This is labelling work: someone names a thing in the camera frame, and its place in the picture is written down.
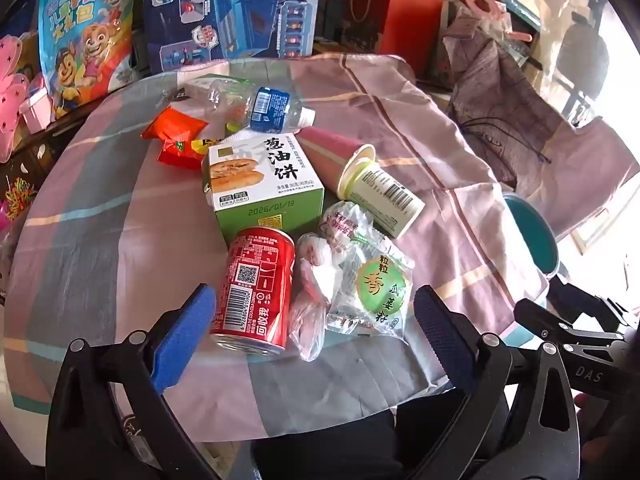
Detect pink star wings toy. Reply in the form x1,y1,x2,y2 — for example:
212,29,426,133
0,35,41,163

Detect green and white food box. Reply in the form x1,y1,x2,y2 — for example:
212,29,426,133
201,131,325,246

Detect white and green medicine box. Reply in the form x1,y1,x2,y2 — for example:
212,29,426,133
172,74,258,106

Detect clear bag with pink print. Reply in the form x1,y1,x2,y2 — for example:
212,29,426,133
320,200,376,256

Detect colourful rubber band bundle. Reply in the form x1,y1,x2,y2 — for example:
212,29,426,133
2,177,38,221

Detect grey purple cloth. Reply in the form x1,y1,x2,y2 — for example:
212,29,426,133
440,30,573,186

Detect black cord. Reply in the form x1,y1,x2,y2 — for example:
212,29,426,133
462,117,551,163

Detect clear crumpled plastic bag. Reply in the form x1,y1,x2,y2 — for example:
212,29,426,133
289,232,341,362

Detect person's trousers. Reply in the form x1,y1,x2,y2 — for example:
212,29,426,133
250,392,501,480

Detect pink paper cup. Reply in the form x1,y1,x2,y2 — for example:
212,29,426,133
297,126,377,201

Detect clear bag round green label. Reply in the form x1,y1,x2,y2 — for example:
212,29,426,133
325,237,416,343

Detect clear plastic bottle blue label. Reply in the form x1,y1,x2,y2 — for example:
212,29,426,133
205,77,317,133

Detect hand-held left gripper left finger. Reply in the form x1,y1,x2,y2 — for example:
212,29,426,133
47,282,221,480

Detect cartoon printed gift bag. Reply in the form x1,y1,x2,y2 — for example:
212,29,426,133
37,0,136,118

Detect teal plastic bin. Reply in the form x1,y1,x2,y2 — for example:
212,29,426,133
502,192,560,278

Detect pink gift box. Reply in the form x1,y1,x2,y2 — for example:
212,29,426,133
17,72,56,133

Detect blue toy box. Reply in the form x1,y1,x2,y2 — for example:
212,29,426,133
142,0,325,73

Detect red soda can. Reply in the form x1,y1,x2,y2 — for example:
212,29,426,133
209,226,297,356

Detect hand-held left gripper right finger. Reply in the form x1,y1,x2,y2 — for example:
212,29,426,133
405,284,581,480

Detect red gift bag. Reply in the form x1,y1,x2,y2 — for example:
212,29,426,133
345,0,451,78

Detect orange foil wrapper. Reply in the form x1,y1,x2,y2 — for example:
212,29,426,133
141,106,208,143

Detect red snack packet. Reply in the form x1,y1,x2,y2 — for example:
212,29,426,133
156,137,223,171

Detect white yogurt bottle green label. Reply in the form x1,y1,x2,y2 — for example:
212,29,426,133
345,160,426,239

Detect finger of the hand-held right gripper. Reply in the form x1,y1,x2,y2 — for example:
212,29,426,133
514,298,626,357
548,280,640,330

